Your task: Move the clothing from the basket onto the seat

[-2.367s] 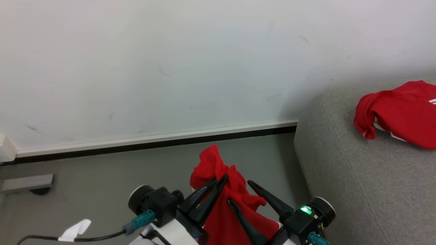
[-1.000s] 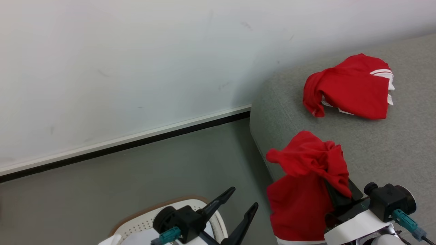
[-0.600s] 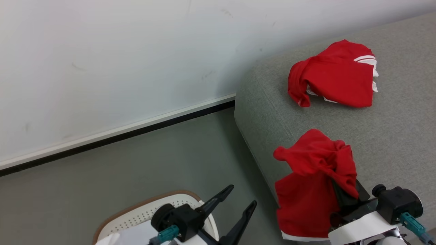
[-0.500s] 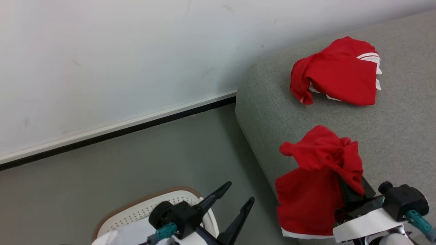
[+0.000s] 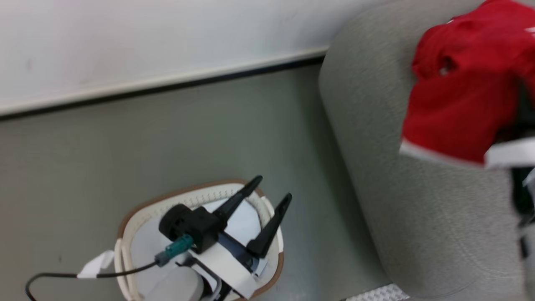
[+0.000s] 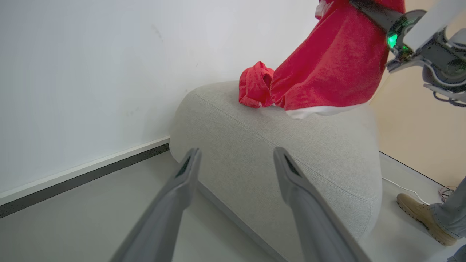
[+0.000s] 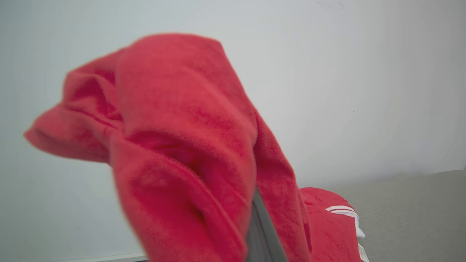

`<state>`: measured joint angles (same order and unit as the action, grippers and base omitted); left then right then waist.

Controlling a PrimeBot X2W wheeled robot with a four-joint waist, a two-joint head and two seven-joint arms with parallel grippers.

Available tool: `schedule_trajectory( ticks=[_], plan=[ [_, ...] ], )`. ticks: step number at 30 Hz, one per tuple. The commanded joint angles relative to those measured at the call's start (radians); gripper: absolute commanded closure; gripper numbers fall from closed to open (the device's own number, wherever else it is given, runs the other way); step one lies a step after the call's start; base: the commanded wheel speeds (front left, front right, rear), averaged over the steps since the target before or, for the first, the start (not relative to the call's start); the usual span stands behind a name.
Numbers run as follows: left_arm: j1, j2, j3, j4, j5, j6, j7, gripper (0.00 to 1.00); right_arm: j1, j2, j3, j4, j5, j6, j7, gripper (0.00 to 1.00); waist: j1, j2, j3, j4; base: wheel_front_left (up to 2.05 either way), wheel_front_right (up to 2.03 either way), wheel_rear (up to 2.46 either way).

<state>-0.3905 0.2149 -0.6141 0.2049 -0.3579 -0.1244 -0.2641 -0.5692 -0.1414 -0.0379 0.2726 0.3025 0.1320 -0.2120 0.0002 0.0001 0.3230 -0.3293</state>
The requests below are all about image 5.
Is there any light grey fabric sofa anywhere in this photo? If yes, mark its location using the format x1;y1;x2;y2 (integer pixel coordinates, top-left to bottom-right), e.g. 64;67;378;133
318;0;535;300

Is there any white clothing item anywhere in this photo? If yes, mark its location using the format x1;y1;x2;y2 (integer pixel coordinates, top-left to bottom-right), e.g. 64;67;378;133
132;199;268;298

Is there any teal cable connector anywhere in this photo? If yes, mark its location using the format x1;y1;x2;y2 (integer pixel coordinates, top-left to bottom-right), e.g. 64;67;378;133
155;234;194;267

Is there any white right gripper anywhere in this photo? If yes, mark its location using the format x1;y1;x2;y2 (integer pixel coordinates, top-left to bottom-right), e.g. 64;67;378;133
485;79;535;168

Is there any white and black baseboard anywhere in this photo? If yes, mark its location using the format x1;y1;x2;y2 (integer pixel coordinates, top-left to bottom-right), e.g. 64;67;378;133
0;47;329;122

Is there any red clothing item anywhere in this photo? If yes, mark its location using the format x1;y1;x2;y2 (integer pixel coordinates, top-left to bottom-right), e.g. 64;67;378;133
399;0;535;168

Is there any thin black cable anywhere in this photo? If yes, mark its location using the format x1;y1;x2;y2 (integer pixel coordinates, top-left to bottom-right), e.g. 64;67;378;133
25;261;160;301

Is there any white perforated laundry basket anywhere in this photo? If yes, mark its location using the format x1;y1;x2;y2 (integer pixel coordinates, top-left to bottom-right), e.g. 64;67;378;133
77;180;285;301

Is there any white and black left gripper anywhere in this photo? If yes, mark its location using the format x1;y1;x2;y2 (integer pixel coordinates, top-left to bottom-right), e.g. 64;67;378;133
190;175;293;300

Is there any white textured floor mat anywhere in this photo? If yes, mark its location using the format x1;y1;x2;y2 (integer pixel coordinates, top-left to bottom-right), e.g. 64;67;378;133
346;283;410;301

